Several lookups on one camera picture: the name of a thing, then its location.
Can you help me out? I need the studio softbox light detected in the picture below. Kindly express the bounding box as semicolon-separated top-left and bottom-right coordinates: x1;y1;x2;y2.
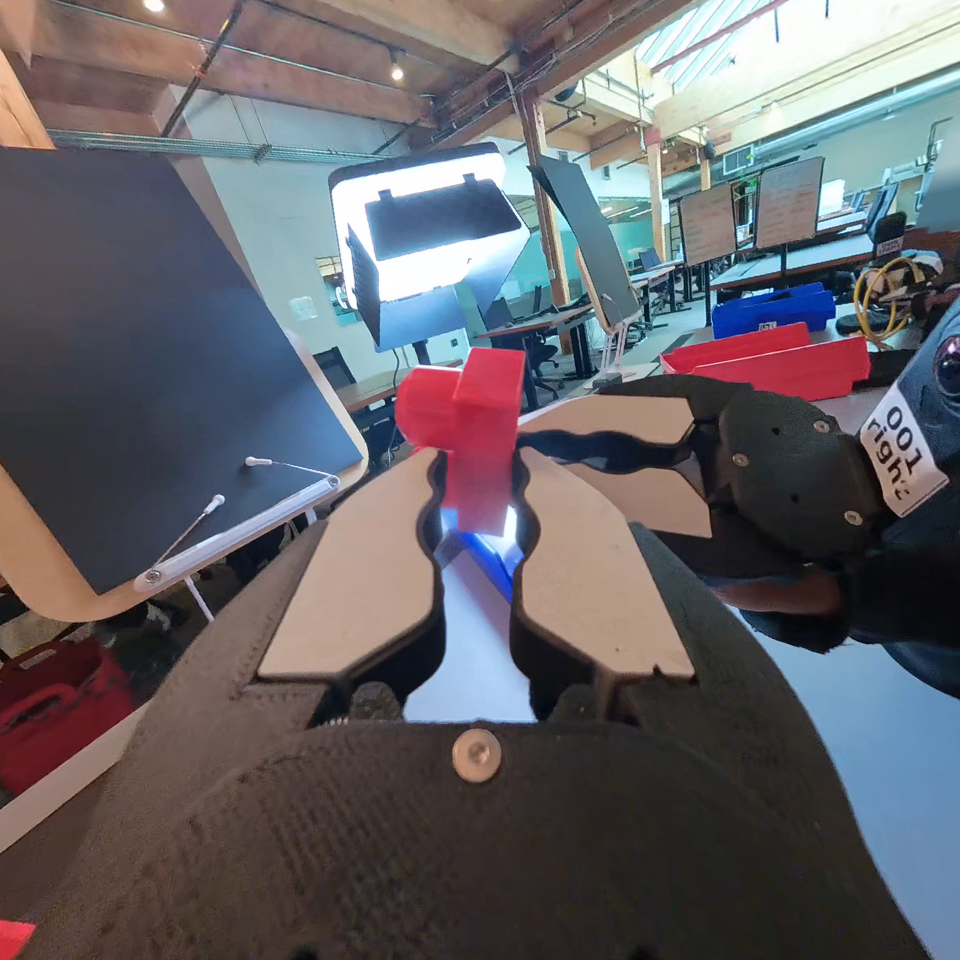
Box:
327;142;535;354

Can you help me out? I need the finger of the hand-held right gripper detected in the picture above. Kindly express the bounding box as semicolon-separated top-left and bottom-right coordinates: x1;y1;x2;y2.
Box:
516;393;700;455
525;446;714;541

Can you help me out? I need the black board book stand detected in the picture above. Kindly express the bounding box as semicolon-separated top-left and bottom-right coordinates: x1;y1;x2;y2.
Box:
527;156;648;376
0;146;370;624

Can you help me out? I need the wooden desk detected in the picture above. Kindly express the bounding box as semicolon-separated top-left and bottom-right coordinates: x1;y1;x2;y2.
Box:
333;358;466;414

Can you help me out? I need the yellow cable coil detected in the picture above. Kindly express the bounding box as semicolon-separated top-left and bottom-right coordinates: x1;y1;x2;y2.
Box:
855;257;927;350

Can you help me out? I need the red plastic block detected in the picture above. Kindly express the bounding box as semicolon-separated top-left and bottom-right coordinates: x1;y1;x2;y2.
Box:
395;347;528;537

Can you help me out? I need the blue storage bin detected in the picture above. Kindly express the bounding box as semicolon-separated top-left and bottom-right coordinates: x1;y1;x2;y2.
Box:
711;281;837;340
435;510;526;601

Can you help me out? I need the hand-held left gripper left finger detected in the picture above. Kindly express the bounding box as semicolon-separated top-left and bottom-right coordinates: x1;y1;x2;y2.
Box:
255;448;448;717

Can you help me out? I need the red floor basket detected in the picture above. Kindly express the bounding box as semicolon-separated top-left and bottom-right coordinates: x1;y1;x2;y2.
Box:
0;637;138;798

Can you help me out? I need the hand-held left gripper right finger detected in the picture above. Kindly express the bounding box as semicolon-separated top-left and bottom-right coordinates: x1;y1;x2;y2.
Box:
508;450;696;723

